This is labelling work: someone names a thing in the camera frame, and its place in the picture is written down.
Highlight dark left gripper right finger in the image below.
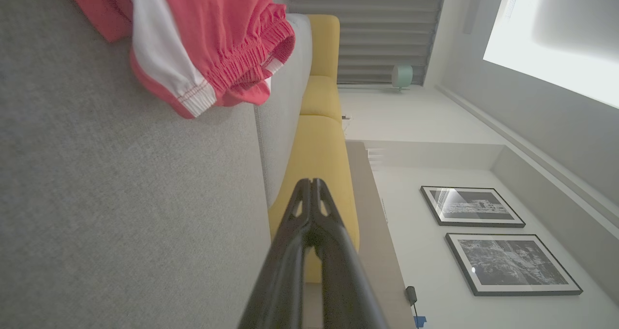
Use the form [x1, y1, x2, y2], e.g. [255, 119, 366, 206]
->
[312, 178, 388, 329]

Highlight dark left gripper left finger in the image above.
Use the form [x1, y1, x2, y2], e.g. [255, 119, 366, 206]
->
[237, 178, 313, 329]

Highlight red white basketball shorts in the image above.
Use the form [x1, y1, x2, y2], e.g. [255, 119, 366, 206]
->
[62, 0, 296, 120]

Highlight wide yellow sofa backrest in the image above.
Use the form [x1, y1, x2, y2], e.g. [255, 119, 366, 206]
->
[267, 115, 361, 284]

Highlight long grey sofa seat cushion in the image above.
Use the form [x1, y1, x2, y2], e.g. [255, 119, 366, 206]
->
[255, 80, 311, 209]

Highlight black framed monochrome picture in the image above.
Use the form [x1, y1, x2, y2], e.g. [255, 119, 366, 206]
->
[419, 185, 527, 228]
[444, 233, 584, 297]

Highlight narrow yellow sofa backrest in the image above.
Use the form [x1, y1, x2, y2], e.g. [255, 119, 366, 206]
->
[299, 75, 343, 122]

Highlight teal table lamp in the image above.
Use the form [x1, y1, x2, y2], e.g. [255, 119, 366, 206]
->
[391, 64, 414, 93]

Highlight yellow sofa end backrest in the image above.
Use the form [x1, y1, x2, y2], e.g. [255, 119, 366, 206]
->
[307, 14, 341, 79]

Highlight short grey sofa seat cushion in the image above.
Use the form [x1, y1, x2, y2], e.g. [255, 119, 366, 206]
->
[278, 14, 313, 85]

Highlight grey pleated curtain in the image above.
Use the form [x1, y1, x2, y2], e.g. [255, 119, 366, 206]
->
[288, 0, 449, 86]

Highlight bright ceiling light panel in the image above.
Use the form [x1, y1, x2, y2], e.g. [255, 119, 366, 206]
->
[482, 0, 619, 110]

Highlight black wall plug adapter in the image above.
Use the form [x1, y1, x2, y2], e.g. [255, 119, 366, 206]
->
[405, 285, 419, 329]

